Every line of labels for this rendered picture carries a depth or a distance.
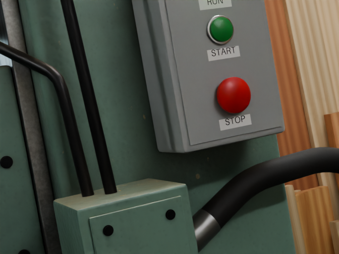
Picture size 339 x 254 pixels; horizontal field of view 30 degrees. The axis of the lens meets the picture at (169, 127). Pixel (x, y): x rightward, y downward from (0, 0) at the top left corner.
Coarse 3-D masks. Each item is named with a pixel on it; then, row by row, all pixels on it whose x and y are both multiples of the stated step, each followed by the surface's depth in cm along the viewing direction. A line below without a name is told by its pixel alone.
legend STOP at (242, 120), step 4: (236, 116) 53; (240, 116) 53; (244, 116) 53; (248, 116) 53; (220, 120) 52; (224, 120) 52; (228, 120) 52; (232, 120) 53; (236, 120) 53; (240, 120) 53; (244, 120) 53; (248, 120) 53; (220, 124) 52; (224, 124) 52; (228, 124) 52; (232, 124) 53; (236, 124) 53; (240, 124) 53; (244, 124) 53; (248, 124) 53; (220, 128) 52; (224, 128) 52; (228, 128) 52; (232, 128) 53
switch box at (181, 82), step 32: (160, 0) 50; (192, 0) 51; (256, 0) 54; (160, 32) 51; (192, 32) 51; (256, 32) 54; (160, 64) 52; (192, 64) 51; (224, 64) 52; (256, 64) 54; (160, 96) 53; (192, 96) 51; (256, 96) 54; (160, 128) 55; (192, 128) 51; (256, 128) 53
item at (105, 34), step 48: (48, 0) 53; (96, 0) 55; (48, 48) 53; (96, 48) 55; (48, 96) 53; (96, 96) 54; (144, 96) 56; (48, 144) 55; (144, 144) 56; (240, 144) 60; (192, 192) 58; (240, 240) 60; (288, 240) 62
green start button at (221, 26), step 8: (216, 16) 52; (224, 16) 52; (208, 24) 52; (216, 24) 52; (224, 24) 52; (232, 24) 53; (208, 32) 52; (216, 32) 52; (224, 32) 52; (232, 32) 52; (216, 40) 52; (224, 40) 52
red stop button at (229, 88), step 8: (224, 80) 52; (232, 80) 52; (240, 80) 52; (224, 88) 51; (232, 88) 51; (240, 88) 52; (248, 88) 52; (224, 96) 51; (232, 96) 51; (240, 96) 52; (248, 96) 52; (224, 104) 51; (232, 104) 52; (240, 104) 52; (248, 104) 52; (232, 112) 52
